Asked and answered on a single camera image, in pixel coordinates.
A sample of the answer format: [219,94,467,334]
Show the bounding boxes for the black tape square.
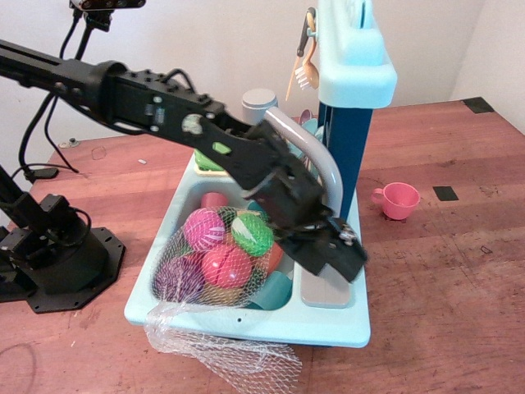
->
[432,186,459,202]

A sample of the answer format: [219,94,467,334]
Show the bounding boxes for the teal toy cup front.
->
[247,271,293,310]

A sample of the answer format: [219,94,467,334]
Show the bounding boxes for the black overhead camera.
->
[69,0,147,32]

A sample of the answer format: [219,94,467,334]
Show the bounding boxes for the black cable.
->
[16,7,95,184]

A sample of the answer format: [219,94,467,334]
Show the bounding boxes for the small metal bolt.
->
[58,138,80,149]

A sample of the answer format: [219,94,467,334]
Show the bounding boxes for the orange toy spoon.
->
[303,12,319,89]

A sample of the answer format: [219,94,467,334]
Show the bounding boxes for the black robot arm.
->
[1,41,368,282]

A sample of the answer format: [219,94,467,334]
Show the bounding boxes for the white mesh net bag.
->
[144,206,302,393]

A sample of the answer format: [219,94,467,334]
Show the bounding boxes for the pink toy cup in sink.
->
[200,192,229,211]

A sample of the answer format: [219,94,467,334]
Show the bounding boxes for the light blue toy sink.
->
[125,160,371,348]

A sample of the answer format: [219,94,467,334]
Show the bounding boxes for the black toy utensil handle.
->
[296,11,312,58]

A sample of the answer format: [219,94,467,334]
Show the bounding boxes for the green toy vegetable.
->
[231,213,274,257]

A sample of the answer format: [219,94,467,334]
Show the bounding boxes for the black tape corner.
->
[462,97,495,114]

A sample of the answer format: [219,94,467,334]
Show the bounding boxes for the pink toy cup on table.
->
[370,182,421,221]

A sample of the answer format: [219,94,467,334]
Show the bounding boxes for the white toy brush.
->
[290,62,311,89]

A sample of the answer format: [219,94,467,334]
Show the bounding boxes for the teal toy cup back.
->
[247,200,269,222]

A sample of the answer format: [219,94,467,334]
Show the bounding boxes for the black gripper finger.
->
[278,236,331,276]
[325,219,368,283]

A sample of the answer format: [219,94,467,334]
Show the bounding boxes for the purple toy eggplant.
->
[152,257,204,303]

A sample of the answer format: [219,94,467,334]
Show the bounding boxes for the grey toy faucet with lever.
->
[242,88,350,309]

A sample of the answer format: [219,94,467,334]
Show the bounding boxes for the magenta toy fruit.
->
[182,208,226,251]

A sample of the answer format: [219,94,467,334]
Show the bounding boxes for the red toy tomato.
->
[202,245,253,289]

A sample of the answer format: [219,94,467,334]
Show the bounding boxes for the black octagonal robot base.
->
[1,193,126,314]

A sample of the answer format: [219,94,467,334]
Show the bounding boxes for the light blue toy plate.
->
[288,118,323,159]

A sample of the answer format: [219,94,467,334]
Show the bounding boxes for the light blue toy shelf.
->
[316,0,397,109]

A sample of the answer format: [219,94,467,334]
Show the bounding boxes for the teal toy cup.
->
[247,271,293,310]
[247,200,269,222]

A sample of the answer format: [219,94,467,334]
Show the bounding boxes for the orange toy carrot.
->
[263,242,284,275]

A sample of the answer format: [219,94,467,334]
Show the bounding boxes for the dark blue shelf column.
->
[318,102,373,218]

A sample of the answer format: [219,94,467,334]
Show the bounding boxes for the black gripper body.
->
[241,122,333,231]

